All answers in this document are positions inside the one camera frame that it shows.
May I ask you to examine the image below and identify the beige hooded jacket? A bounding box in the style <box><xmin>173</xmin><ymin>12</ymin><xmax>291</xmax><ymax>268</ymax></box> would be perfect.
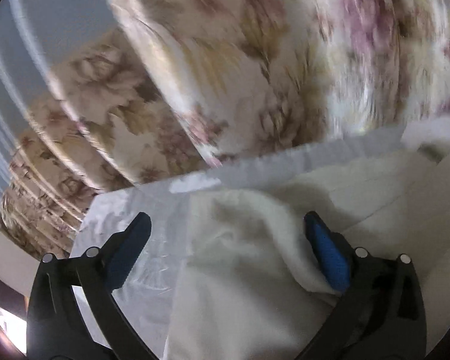
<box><xmin>165</xmin><ymin>150</ymin><xmax>450</xmax><ymax>359</ymax></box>

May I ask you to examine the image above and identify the grey patterned bed sheet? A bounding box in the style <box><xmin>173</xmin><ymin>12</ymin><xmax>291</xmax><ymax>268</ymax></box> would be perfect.
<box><xmin>69</xmin><ymin>111</ymin><xmax>450</xmax><ymax>360</ymax></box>

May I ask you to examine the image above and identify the blue floral curtain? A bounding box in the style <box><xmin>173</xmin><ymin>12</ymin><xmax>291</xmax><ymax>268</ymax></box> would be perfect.
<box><xmin>0</xmin><ymin>0</ymin><xmax>450</xmax><ymax>258</ymax></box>

